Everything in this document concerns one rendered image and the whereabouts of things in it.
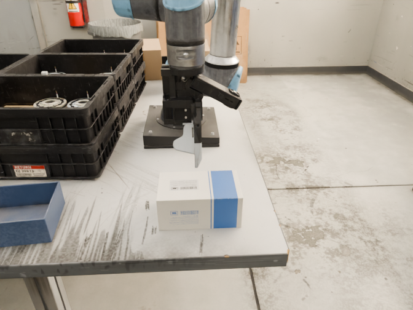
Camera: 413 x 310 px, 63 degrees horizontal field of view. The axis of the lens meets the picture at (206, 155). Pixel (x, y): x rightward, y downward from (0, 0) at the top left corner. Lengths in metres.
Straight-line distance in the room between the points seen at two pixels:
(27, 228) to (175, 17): 0.55
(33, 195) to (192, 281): 0.89
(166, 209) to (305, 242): 1.19
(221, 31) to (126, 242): 0.68
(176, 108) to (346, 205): 1.64
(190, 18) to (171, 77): 0.12
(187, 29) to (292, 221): 1.50
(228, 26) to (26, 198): 0.75
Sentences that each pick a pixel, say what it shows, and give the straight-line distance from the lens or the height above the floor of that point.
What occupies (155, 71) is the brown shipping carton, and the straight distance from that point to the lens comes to 1.88.
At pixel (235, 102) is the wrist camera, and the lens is 0.71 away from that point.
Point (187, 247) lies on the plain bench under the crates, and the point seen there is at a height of 0.70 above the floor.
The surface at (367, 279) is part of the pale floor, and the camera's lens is 1.80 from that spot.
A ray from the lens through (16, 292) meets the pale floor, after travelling 1.81.
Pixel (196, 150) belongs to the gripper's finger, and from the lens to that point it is 0.69.
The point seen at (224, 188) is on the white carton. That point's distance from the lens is 0.82.
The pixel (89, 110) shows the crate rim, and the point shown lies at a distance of 0.96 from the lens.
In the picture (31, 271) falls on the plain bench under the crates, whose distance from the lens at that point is 0.86.
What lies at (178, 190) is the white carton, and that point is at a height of 0.79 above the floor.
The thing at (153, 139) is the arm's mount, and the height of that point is 0.73.
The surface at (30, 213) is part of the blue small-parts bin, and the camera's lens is 0.99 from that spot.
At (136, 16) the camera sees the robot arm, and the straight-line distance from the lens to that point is 0.80.
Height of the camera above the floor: 1.27
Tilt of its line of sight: 30 degrees down
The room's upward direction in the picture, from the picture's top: straight up
